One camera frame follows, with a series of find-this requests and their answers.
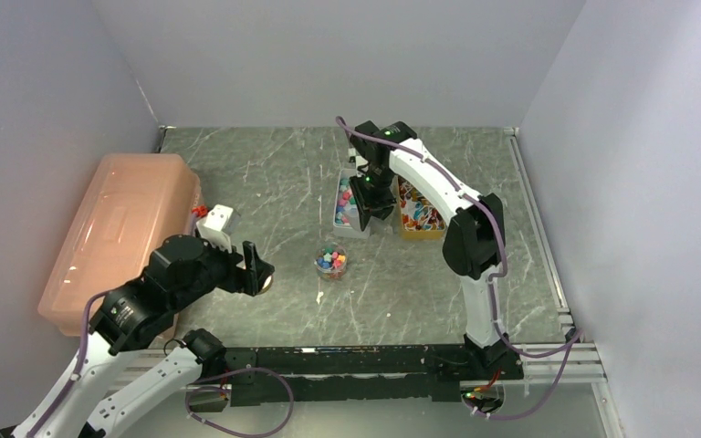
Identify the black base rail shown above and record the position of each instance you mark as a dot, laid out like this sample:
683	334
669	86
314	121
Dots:
252	386

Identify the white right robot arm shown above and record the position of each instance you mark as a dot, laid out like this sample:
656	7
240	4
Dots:
474	245

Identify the orange translucent storage box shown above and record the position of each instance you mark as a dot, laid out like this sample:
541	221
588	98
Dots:
134	202

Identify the gold tin of lollipops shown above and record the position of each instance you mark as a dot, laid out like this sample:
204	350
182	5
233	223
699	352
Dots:
418	219

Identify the gold round lid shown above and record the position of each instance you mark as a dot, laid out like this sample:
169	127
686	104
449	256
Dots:
265	284

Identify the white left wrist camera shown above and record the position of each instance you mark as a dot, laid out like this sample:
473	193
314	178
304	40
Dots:
217	225

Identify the clear plastic cup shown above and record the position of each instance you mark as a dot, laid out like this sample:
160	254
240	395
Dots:
331	261

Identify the white tin of pastel candies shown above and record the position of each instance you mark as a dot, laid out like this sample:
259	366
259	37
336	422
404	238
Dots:
346	219

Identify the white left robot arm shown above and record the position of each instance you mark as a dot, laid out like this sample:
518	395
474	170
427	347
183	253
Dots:
180	271

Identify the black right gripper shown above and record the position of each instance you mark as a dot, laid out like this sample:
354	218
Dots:
371	207

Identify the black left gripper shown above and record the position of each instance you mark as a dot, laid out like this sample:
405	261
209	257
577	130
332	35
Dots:
250	279

